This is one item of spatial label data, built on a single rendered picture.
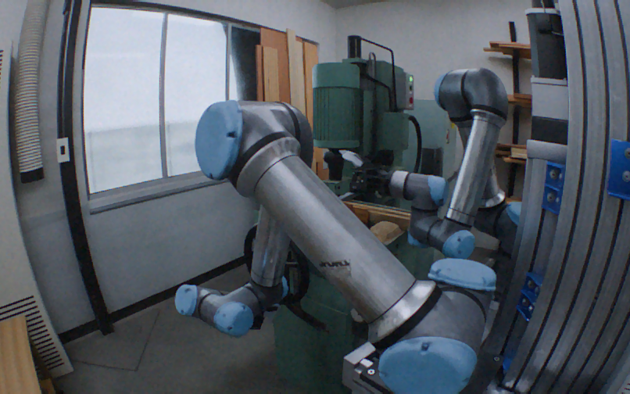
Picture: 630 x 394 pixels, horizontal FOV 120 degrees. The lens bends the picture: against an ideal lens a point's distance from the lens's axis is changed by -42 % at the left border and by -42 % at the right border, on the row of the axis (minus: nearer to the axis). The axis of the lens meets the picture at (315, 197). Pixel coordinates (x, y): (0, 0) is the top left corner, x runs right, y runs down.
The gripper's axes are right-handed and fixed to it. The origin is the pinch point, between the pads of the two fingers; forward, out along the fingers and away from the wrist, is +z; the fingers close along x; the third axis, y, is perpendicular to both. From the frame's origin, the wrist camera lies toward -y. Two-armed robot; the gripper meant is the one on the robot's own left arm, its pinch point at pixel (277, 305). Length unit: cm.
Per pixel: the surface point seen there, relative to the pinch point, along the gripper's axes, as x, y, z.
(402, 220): 21.7, -38.8, 22.8
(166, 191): -141, -25, 22
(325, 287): 0.6, -8.7, 22.8
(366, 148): 0, -64, 22
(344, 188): -4, -46, 21
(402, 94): 8, -92, 24
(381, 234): 20.2, -31.1, 11.9
